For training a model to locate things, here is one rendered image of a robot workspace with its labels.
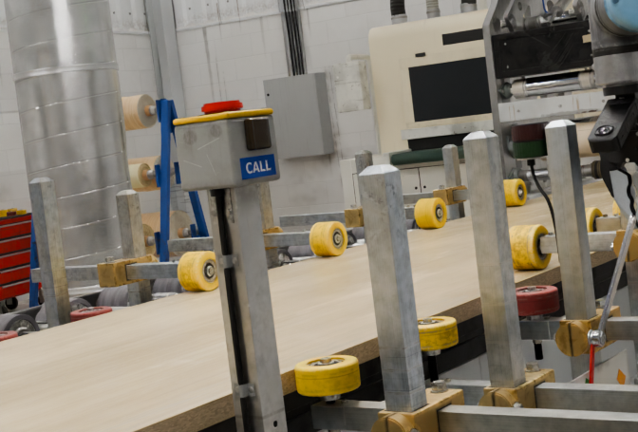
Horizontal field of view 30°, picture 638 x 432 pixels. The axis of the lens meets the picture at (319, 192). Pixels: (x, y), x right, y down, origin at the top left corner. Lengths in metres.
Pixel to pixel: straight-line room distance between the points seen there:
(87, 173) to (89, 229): 0.25
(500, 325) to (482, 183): 0.19
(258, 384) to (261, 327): 0.05
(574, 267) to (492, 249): 0.26
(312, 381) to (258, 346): 0.33
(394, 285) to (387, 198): 0.10
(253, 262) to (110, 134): 4.42
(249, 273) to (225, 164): 0.11
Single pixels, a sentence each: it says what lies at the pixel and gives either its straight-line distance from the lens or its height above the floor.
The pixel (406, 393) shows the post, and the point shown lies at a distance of 1.37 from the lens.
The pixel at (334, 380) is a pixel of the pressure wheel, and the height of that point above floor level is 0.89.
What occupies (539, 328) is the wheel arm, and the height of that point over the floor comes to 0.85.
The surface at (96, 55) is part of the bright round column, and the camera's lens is 5.54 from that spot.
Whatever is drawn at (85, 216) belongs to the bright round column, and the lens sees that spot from 5.48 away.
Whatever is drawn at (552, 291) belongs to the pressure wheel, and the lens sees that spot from 1.87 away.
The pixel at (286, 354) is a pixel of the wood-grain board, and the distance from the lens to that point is 1.61.
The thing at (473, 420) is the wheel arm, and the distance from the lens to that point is 1.39.
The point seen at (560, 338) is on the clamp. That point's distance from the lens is 1.80.
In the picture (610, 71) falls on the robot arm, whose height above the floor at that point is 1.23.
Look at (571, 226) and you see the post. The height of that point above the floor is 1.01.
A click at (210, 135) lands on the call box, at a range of 1.11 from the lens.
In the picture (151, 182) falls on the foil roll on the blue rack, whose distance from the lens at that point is 8.74.
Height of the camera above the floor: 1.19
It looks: 3 degrees down
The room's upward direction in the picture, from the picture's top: 7 degrees counter-clockwise
